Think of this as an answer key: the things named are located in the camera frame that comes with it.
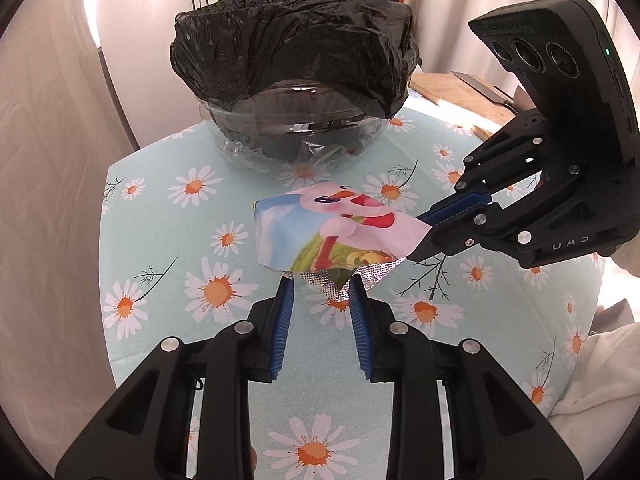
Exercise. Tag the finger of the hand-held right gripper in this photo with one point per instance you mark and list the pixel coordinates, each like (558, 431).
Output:
(450, 240)
(460, 207)

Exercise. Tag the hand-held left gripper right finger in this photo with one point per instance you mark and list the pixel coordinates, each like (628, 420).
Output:
(360, 330)

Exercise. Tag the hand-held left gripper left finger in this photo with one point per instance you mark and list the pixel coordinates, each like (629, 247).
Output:
(282, 330)

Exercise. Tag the pink cartoon printed wrapper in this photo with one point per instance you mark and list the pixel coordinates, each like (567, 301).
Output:
(340, 220)

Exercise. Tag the clear plastic bin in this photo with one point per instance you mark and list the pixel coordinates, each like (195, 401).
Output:
(280, 140)

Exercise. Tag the black trash bag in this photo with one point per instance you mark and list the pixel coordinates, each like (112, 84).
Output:
(300, 45)

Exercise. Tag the wooden board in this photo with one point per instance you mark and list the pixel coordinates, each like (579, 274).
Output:
(440, 91)

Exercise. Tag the kitchen knife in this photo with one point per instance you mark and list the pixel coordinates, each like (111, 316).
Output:
(475, 82)

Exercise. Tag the daisy print tablecloth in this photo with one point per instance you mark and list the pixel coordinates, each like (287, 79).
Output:
(175, 240)

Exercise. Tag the white fleece clothing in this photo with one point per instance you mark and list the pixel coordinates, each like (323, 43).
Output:
(600, 375)

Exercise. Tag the white curtain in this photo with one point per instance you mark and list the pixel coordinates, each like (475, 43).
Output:
(50, 160)

